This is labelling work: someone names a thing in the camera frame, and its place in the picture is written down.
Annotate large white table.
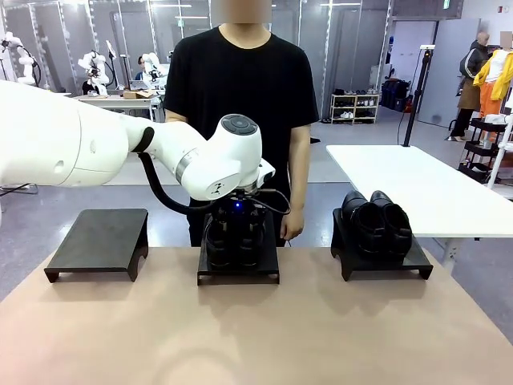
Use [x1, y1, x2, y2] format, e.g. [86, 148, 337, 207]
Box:
[325, 144, 513, 270]

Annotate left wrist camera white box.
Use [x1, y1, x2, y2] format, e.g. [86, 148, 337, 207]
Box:
[255, 159, 277, 188]

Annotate person in dark jacket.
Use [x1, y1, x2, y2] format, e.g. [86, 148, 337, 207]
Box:
[443, 30, 492, 142]

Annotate black utility cart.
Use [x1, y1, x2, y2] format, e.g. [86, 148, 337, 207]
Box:
[458, 115, 509, 184]

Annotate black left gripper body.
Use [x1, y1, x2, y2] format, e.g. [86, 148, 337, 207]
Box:
[216, 192, 261, 221]

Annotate thick black left arm hose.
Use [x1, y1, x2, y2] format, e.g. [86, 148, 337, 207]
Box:
[131, 126, 220, 216]

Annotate mannequin with yellow jacket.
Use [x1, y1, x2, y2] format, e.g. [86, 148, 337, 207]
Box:
[472, 31, 513, 118]

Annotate person's left hand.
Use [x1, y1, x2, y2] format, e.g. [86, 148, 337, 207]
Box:
[279, 207, 306, 241]

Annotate person in black t-shirt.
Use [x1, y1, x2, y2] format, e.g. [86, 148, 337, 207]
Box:
[163, 0, 320, 248]

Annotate black luggage bags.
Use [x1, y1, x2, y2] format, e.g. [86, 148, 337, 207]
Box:
[380, 78, 414, 113]

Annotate white shoe rack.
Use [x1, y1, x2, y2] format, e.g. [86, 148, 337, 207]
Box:
[330, 92, 380, 126]

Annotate black shoe stand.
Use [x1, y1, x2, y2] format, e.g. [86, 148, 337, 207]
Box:
[196, 211, 281, 286]
[330, 207, 434, 282]
[42, 208, 150, 284]

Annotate black tripod with white head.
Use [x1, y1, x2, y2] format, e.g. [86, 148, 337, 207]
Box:
[402, 44, 436, 148]

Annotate thin black left gripper cable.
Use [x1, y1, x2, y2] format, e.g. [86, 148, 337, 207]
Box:
[256, 187, 292, 217]

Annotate white desk with cardboard box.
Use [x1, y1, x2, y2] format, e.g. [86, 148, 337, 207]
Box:
[73, 94, 166, 124]

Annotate white pole frame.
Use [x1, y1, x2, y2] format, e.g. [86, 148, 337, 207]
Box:
[485, 114, 513, 190]

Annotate person's left forearm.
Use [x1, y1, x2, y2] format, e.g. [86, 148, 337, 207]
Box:
[289, 152, 312, 213]

